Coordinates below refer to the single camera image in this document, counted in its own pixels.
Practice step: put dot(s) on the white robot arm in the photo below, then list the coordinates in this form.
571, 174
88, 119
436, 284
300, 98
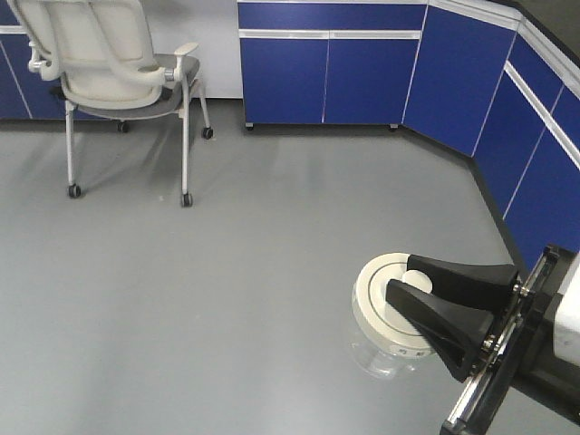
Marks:
495, 330

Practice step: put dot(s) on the blue lab cabinet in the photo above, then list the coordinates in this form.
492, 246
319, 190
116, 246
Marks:
497, 81

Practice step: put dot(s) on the black gripper body rail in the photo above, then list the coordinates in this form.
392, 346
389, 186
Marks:
536, 354

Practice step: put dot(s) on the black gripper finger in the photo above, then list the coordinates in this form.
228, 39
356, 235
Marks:
454, 331
486, 288

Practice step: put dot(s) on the glass jar with white lid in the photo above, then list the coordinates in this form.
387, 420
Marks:
382, 341

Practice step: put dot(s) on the white mesh office chair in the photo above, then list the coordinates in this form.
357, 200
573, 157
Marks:
101, 53

